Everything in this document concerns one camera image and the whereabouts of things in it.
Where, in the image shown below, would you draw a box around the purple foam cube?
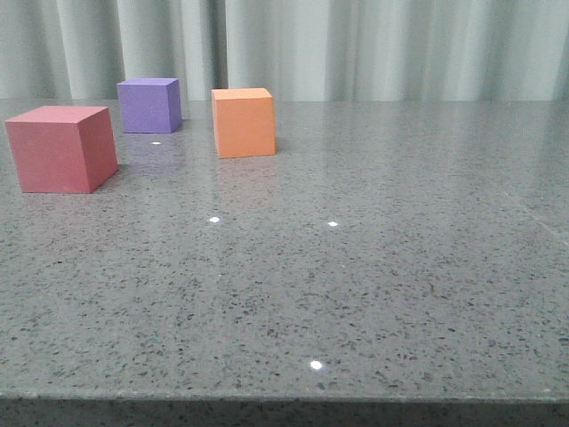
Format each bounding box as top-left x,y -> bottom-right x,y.
116,77 -> 182,133

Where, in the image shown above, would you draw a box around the orange foam cube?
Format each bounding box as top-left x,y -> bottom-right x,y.
212,88 -> 276,158

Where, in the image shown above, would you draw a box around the red foam cube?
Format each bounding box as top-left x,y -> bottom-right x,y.
5,106 -> 118,193

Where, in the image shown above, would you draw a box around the pale green curtain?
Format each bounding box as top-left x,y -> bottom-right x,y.
1,1 -> 568,101

